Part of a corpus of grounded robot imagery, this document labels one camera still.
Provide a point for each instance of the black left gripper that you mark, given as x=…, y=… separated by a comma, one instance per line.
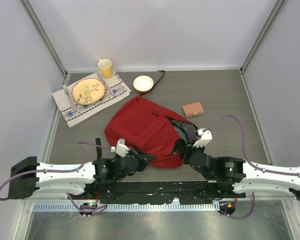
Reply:
x=144, y=159

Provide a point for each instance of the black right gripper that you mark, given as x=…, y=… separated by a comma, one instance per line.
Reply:
x=191, y=149

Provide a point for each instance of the red student backpack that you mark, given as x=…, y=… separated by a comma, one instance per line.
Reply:
x=152, y=129

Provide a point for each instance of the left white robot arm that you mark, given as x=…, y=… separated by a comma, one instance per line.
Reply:
x=31, y=178

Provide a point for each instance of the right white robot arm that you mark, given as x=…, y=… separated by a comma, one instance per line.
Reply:
x=241, y=176

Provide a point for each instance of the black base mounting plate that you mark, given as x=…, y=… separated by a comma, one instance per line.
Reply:
x=157, y=192

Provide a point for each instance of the orange white bowl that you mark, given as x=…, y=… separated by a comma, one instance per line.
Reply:
x=143, y=84

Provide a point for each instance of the patterned cloth placemat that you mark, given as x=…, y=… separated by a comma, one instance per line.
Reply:
x=83, y=112

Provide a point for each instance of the yellow bird plate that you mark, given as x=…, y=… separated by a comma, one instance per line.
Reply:
x=88, y=91

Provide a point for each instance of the yellow mug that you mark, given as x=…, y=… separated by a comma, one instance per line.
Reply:
x=106, y=68

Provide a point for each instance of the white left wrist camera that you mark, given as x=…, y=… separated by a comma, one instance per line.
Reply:
x=120, y=149

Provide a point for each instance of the pink handled knife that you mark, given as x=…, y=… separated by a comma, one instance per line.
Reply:
x=106, y=85

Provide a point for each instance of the pink handled fork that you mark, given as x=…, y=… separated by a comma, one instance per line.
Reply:
x=67, y=93

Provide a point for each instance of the aluminium front rail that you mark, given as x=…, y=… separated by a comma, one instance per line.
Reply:
x=63, y=198

